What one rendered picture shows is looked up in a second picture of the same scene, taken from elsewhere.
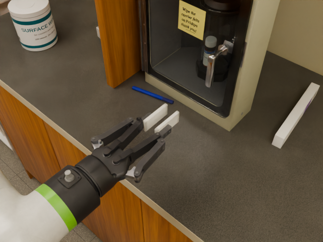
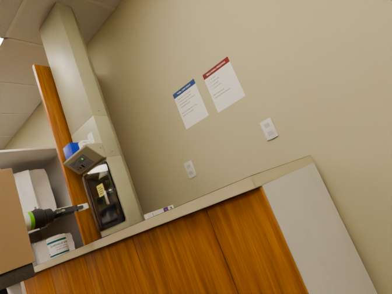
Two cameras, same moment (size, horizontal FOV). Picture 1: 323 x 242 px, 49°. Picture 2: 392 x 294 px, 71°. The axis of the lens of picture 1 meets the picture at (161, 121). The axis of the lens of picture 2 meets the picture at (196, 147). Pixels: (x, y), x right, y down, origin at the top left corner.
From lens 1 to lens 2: 1.46 m
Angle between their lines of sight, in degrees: 59
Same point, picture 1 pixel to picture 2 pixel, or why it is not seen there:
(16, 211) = not seen: hidden behind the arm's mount
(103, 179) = (48, 210)
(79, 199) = (37, 211)
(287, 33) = (166, 203)
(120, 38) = (86, 220)
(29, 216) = not seen: hidden behind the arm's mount
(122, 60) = (89, 231)
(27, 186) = not seen: outside the picture
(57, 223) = (27, 214)
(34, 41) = (56, 251)
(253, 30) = (114, 178)
